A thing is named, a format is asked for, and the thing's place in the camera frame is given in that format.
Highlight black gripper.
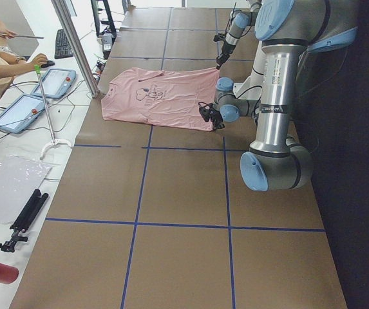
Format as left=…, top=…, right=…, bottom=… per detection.
left=216, top=41, right=234, bottom=70
left=210, top=111, right=225, bottom=129

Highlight pink Snoopy t-shirt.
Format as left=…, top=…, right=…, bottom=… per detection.
left=101, top=68, right=220, bottom=131

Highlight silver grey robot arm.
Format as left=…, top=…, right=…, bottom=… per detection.
left=199, top=1, right=359, bottom=191
left=213, top=1, right=262, bottom=70

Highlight person's forearm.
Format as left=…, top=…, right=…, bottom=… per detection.
left=0, top=63, right=35, bottom=79

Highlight person's hand on mouse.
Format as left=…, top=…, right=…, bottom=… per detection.
left=29, top=53, right=48, bottom=70

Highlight grey power adapter box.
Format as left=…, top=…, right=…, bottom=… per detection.
left=101, top=33, right=113, bottom=53

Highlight black keyboard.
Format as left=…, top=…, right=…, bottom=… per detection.
left=54, top=29, right=73, bottom=59

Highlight white reacher grabber stick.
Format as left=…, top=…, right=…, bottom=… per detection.
left=34, top=64, right=72, bottom=160

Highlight far blue teach pendant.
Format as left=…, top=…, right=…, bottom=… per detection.
left=36, top=68, right=77, bottom=99

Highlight blue teach pendant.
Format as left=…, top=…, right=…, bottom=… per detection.
left=0, top=94, right=44, bottom=134
left=36, top=68, right=77, bottom=99

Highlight black computer mouse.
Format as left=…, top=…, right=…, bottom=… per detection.
left=41, top=60, right=55, bottom=68

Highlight black folded tripod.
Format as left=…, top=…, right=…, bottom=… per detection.
left=0, top=189, right=49, bottom=252

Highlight near blue teach pendant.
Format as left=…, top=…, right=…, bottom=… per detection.
left=0, top=94, right=44, bottom=134

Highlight clear plastic bag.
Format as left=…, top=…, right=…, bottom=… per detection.
left=0, top=156, right=62, bottom=224

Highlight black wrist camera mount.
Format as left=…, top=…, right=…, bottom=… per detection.
left=198, top=102, right=215, bottom=122

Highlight aluminium frame post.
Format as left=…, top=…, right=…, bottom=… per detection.
left=52, top=0, right=99, bottom=98

